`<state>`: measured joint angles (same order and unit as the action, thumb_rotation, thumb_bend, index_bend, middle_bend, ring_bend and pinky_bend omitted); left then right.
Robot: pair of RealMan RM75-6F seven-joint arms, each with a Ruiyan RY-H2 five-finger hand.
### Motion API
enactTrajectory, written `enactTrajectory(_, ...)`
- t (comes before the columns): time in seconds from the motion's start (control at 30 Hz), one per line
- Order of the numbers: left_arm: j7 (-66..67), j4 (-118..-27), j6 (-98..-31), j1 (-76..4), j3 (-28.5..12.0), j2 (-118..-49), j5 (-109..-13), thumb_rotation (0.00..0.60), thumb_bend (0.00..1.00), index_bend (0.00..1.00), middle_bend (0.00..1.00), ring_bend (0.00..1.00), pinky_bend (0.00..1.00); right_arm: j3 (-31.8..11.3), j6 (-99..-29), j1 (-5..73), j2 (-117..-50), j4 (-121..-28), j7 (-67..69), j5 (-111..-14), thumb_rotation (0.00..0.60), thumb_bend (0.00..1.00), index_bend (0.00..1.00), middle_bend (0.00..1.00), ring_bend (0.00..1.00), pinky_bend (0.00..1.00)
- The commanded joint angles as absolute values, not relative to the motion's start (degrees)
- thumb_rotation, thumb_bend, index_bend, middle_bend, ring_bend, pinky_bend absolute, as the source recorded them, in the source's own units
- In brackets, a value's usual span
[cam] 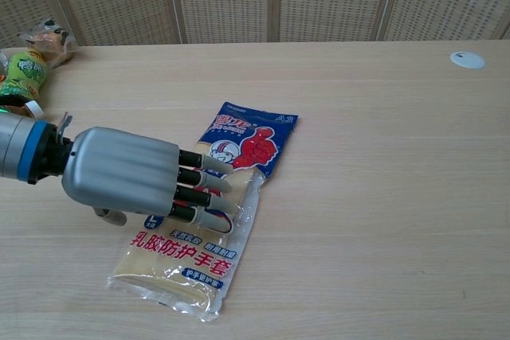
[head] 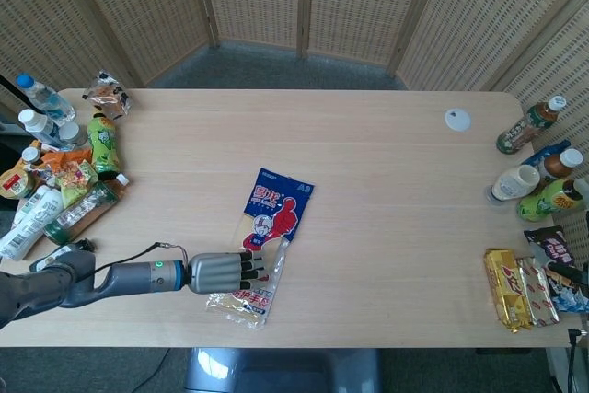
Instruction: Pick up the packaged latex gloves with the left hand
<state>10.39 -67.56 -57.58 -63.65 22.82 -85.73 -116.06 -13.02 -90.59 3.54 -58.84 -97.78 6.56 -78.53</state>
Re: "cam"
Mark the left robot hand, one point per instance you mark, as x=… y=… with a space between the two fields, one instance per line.
x=119 y=170

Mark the clear bread snack bag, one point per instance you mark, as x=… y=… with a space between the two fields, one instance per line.
x=49 y=43

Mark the green snack bag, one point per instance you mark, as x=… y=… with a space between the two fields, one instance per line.
x=26 y=75

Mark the white round table grommet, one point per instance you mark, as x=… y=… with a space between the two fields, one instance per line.
x=468 y=60

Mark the latex gloves package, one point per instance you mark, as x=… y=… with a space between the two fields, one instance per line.
x=191 y=256

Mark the dark tea bottle white cap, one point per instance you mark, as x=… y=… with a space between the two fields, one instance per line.
x=32 y=109

